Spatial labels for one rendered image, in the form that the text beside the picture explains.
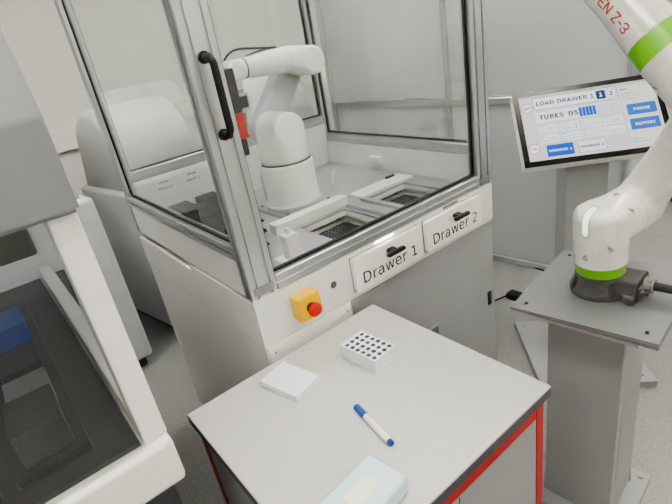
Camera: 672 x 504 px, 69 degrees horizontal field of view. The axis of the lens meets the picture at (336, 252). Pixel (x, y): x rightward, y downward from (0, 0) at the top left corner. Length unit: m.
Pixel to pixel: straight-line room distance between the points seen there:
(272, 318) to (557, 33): 2.10
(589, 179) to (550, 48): 0.93
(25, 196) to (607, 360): 1.36
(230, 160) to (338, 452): 0.68
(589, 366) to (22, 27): 3.94
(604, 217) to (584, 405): 0.58
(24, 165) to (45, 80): 3.46
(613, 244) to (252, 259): 0.90
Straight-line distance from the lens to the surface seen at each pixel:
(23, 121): 0.80
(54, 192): 0.81
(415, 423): 1.11
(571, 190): 2.16
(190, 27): 1.14
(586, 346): 1.51
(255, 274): 1.26
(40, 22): 4.30
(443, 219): 1.67
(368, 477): 0.97
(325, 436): 1.12
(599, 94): 2.15
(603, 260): 1.41
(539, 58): 2.90
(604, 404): 1.61
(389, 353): 1.26
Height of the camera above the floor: 1.54
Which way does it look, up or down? 24 degrees down
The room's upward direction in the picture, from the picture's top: 10 degrees counter-clockwise
